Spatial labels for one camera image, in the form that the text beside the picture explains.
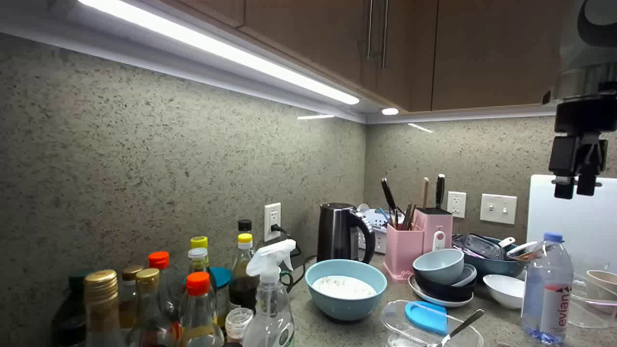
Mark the small bottle gold cap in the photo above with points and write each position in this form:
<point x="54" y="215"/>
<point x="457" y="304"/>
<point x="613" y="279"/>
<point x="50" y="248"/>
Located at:
<point x="146" y="302"/>

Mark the white single wall switch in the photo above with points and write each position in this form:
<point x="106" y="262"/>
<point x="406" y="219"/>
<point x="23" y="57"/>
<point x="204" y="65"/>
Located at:
<point x="457" y="206"/>

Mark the clear spray bottle white trigger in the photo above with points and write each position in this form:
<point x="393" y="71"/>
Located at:
<point x="270" y="310"/>

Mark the brown liquid bottle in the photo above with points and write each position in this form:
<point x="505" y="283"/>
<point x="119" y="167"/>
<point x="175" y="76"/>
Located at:
<point x="127" y="302"/>

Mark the tall bottle gold cap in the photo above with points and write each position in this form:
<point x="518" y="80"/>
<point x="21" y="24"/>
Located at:
<point x="100" y="302"/>

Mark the red cap bottle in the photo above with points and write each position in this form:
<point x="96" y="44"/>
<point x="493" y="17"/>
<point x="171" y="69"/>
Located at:
<point x="158" y="260"/>

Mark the wooden cabinet door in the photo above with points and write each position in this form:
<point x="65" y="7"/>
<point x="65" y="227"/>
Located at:
<point x="308" y="26"/>
<point x="399" y="51"/>
<point x="212" y="7"/>

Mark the small clear lid jar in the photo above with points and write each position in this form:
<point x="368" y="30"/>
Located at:
<point x="239" y="321"/>

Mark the white cutting board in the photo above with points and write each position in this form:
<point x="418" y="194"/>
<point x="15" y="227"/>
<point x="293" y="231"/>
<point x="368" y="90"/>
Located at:
<point x="578" y="225"/>

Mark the light blue mixing bowl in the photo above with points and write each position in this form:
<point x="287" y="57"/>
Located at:
<point x="343" y="310"/>

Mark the orange cap bottle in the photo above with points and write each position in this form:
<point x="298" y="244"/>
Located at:
<point x="196" y="283"/>

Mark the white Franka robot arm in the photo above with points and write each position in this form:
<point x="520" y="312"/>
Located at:
<point x="578" y="59"/>

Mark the dark bottle green cap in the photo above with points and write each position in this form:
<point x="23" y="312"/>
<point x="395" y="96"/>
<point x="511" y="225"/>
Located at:
<point x="67" y="321"/>

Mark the short under-cabinet light strip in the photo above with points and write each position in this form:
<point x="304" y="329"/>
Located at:
<point x="389" y="111"/>

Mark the white double wall switch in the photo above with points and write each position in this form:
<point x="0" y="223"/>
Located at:
<point x="497" y="209"/>

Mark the long under-cabinet light strip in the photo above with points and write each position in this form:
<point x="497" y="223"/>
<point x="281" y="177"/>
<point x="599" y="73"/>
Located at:
<point x="223" y="51"/>

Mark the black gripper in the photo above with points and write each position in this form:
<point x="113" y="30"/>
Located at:
<point x="584" y="117"/>

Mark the soy sauce bottle yellow cap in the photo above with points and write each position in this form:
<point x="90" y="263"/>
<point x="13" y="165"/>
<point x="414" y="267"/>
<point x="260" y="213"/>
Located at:
<point x="243" y="283"/>

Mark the metal spoon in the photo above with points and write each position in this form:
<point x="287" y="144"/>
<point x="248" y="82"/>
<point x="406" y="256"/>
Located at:
<point x="464" y="323"/>

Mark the clear glass bowl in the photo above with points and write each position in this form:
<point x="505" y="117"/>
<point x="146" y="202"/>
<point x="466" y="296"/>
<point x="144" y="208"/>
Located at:
<point x="395" y="329"/>

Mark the white wall power outlet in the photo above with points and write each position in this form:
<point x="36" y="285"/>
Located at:
<point x="270" y="215"/>

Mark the brown wooden utensil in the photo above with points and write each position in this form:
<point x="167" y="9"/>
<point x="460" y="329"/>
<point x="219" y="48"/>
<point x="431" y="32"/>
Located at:
<point x="406" y="217"/>

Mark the plastic water bottle blue cap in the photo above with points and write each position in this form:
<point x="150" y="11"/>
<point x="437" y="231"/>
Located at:
<point x="545" y="296"/>

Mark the yellow cap clear bottle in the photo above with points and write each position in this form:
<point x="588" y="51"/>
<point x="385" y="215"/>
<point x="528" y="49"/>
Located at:
<point x="198" y="248"/>

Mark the pale blue ceramic bowl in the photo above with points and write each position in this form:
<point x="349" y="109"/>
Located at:
<point x="437" y="265"/>

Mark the wide wooden corner cabinet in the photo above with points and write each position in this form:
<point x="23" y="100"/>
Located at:
<point x="493" y="51"/>

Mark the pink knife block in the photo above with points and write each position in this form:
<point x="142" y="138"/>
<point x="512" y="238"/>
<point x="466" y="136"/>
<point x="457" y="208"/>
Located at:
<point x="435" y="229"/>

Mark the white flour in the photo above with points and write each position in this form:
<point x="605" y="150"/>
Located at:
<point x="343" y="289"/>

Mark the black cap bottle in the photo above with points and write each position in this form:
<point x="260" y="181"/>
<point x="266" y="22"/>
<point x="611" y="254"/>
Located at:
<point x="244" y="227"/>

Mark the black electric kettle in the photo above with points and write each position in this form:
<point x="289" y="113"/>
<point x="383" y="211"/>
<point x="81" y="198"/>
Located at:
<point x="337" y="235"/>

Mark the small white bowl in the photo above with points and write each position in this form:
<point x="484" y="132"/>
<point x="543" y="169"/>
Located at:
<point x="503" y="290"/>

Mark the teal lid jar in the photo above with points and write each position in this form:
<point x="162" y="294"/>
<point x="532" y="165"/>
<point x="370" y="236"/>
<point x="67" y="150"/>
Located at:
<point x="221" y="277"/>

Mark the clear glass container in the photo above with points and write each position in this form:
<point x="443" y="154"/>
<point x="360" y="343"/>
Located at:
<point x="599" y="296"/>

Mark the pink utensil holder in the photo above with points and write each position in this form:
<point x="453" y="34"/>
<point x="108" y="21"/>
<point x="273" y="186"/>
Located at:
<point x="401" y="254"/>

